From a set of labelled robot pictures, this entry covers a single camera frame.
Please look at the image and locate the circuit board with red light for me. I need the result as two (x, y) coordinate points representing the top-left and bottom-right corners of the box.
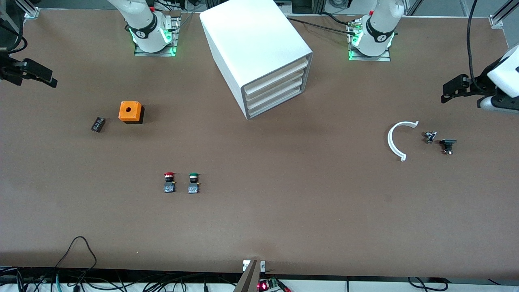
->
(257, 277), (292, 292)

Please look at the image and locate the orange box with hole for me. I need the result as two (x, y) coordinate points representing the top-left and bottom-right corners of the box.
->
(118, 101), (145, 125)

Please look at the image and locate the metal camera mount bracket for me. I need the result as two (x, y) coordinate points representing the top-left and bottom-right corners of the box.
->
(233, 260), (266, 292)

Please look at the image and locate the red push button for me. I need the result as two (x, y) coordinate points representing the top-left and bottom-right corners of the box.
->
(163, 172), (177, 194)

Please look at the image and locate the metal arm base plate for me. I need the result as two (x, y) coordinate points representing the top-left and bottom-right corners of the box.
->
(134, 10), (181, 57)
(347, 18), (392, 62)

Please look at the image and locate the white semicircular bracket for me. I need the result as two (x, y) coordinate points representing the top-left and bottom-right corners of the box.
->
(387, 120), (420, 162)

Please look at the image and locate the white drawer cabinet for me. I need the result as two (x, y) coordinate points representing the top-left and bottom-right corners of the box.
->
(199, 0), (314, 120)

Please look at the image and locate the aluminium frame profile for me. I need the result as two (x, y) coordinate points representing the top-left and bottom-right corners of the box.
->
(489, 0), (519, 28)
(16, 0), (41, 19)

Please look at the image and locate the black rectangular switch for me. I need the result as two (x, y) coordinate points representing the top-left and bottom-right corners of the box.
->
(439, 139), (457, 156)

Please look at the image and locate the black cable behind cabinet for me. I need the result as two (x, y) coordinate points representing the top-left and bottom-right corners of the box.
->
(286, 16), (357, 35)

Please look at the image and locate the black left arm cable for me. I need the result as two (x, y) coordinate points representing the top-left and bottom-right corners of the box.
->
(466, 0), (481, 88)

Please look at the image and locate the white plastic drawer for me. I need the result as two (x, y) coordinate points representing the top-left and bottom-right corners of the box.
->
(247, 77), (305, 112)
(245, 68), (307, 105)
(244, 58), (309, 98)
(247, 85), (305, 118)

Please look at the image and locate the black looped cable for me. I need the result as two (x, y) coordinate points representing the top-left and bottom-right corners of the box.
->
(55, 236), (98, 280)

